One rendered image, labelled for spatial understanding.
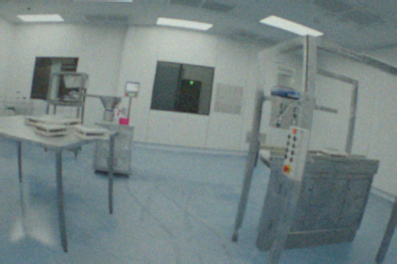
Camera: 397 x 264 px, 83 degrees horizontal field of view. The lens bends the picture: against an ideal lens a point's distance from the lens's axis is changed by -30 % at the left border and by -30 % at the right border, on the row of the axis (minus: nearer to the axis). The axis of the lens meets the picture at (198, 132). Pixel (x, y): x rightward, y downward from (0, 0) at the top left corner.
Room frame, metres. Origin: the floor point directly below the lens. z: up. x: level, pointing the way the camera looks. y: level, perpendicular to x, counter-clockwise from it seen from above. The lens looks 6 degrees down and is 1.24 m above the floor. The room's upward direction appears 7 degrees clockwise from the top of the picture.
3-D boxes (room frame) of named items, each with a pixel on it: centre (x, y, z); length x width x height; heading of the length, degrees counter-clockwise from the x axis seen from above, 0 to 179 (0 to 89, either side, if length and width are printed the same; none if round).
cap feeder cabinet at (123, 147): (4.41, 1.25, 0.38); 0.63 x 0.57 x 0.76; 104
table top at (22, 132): (2.33, 1.55, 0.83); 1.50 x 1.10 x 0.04; 83
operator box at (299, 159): (1.49, -0.52, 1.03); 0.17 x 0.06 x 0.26; 7
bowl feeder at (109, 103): (4.45, 1.30, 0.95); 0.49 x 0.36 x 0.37; 104
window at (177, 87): (7.23, 0.48, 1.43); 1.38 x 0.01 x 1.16; 104
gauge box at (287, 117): (2.24, -0.63, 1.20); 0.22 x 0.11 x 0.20; 97
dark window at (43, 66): (6.44, 3.75, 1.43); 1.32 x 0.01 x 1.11; 104
